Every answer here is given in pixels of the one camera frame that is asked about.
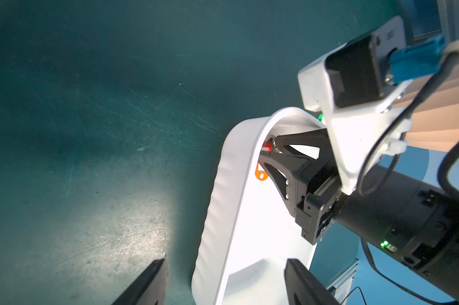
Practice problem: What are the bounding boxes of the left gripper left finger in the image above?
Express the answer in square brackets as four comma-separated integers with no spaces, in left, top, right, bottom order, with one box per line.
[112,259,168,305]

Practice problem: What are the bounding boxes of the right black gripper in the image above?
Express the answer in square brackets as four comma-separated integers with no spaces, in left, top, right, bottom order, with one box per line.
[263,128,341,245]

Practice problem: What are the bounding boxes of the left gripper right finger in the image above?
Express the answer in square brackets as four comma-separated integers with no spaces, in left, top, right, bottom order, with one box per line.
[284,259,340,305]

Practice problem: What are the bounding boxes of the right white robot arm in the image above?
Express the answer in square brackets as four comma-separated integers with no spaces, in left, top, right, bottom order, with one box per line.
[259,129,459,304]

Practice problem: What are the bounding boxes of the white plastic storage box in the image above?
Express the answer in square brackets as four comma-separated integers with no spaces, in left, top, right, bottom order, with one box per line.
[191,108,323,304]

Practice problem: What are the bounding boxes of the pink faceted flower pot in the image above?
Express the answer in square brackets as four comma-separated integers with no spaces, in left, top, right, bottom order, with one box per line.
[406,65,459,153]

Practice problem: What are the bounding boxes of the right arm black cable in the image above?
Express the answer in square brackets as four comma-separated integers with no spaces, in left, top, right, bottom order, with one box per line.
[357,37,459,305]

